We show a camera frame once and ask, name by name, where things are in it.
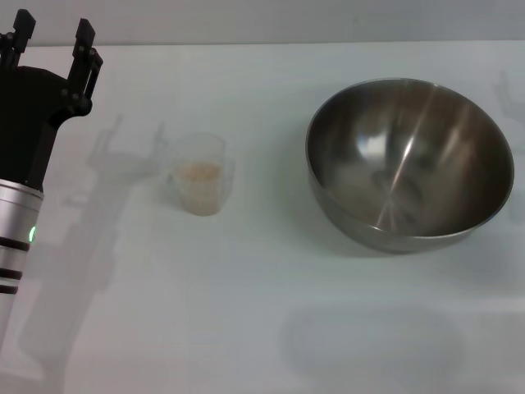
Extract stainless steel bowl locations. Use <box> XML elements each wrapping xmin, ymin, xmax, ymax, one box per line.
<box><xmin>304</xmin><ymin>76</ymin><xmax>515</xmax><ymax>254</ymax></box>

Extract clear plastic measuring cup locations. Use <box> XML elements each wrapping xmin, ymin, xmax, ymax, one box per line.
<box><xmin>162</xmin><ymin>133</ymin><xmax>237</xmax><ymax>218</ymax></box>

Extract white rice grains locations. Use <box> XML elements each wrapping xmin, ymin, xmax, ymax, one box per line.
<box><xmin>174</xmin><ymin>162</ymin><xmax>225</xmax><ymax>217</ymax></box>

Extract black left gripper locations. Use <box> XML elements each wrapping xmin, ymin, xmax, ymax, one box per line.
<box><xmin>0</xmin><ymin>10</ymin><xmax>104</xmax><ymax>196</ymax></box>

